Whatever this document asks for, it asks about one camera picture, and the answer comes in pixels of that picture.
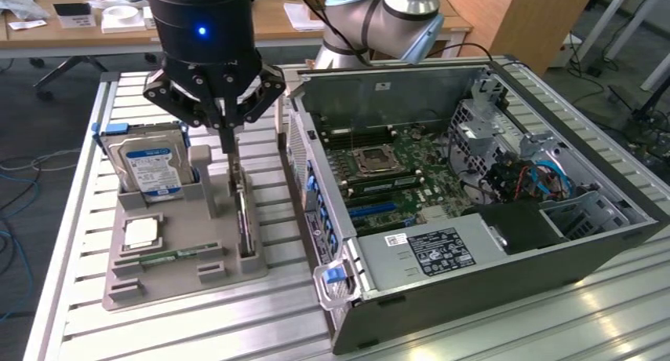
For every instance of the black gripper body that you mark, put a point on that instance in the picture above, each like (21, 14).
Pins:
(204, 55)

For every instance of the black Nvidia graphics card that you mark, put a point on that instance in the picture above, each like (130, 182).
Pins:
(242, 216)

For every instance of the flat white box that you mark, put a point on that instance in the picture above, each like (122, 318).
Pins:
(122, 27)

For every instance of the hard disk with blue rails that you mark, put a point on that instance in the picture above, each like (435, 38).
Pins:
(150, 168)

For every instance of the white tape roll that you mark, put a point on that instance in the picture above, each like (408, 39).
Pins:
(120, 13)

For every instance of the stack of white papers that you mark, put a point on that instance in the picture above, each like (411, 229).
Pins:
(300, 17)

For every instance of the wooden desk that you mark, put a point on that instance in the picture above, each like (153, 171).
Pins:
(78, 37)

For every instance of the white box with black top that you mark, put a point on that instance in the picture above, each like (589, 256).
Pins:
(74, 15)

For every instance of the metal CPU socket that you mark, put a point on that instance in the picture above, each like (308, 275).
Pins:
(376, 161)

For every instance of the green RAM stick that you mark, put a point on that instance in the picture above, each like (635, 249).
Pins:
(166, 255)
(381, 184)

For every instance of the silver CPU chip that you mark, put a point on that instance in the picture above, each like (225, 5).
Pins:
(141, 233)

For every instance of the white label card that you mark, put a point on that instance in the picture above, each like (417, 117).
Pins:
(25, 24)

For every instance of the blue expansion slot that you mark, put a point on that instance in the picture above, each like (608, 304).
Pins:
(371, 208)

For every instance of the clear plastic bag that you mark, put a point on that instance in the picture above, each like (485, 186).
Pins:
(20, 4)

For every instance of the green Dell motherboard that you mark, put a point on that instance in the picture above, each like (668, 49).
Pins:
(417, 188)

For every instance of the grey printed parts rack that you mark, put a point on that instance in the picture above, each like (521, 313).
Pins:
(193, 259)

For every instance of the perforated metal drive cage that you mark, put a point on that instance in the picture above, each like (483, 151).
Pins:
(471, 133)

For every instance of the silver chipset heatsink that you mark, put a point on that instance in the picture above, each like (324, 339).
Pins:
(433, 214)

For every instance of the blue case latch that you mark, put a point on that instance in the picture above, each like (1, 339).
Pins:
(332, 276)

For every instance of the grey power supply unit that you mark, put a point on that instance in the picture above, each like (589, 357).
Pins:
(392, 267)

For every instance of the wooden cabinet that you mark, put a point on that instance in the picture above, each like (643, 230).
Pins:
(523, 23)

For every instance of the dark grey open PC case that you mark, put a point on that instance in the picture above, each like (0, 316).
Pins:
(471, 298)

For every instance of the grey metal disk bay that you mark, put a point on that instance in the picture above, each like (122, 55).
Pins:
(602, 212)

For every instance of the white table frame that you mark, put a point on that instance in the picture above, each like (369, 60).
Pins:
(622, 15)

